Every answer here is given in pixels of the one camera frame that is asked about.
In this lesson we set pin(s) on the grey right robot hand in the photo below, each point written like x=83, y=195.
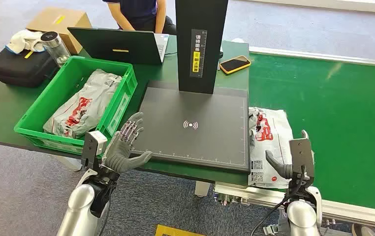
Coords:
x=282, y=169

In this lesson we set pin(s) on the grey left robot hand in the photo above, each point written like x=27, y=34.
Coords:
x=119, y=153

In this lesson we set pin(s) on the grey red-print parcel bag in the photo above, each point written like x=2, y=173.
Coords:
x=272, y=130
x=86, y=104

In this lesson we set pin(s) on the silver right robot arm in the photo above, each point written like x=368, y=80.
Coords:
x=303, y=218

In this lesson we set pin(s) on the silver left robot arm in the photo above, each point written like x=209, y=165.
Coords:
x=80, y=208

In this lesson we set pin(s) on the green conveyor belt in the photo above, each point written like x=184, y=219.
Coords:
x=331, y=123

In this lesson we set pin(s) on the black inbound scanner machine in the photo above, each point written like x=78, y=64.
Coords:
x=187, y=140

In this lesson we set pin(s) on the brown cardboard box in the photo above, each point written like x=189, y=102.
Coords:
x=60, y=22

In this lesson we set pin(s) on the white table leg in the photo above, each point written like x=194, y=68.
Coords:
x=70, y=163
x=202, y=189

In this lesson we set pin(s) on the green plastic crate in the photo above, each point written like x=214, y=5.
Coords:
x=60, y=91

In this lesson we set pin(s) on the dark laptop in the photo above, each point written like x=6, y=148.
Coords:
x=119, y=45

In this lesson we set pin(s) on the phone with orange case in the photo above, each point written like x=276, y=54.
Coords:
x=235, y=64

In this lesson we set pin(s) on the clear bottle with black lid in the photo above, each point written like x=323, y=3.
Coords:
x=55, y=49

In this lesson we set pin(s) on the black carry case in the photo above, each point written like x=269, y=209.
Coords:
x=21, y=68

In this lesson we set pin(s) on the person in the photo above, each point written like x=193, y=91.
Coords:
x=135, y=13

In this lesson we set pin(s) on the white cloth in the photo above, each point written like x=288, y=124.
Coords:
x=26, y=40

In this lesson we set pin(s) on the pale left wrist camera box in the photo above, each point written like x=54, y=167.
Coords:
x=93, y=143

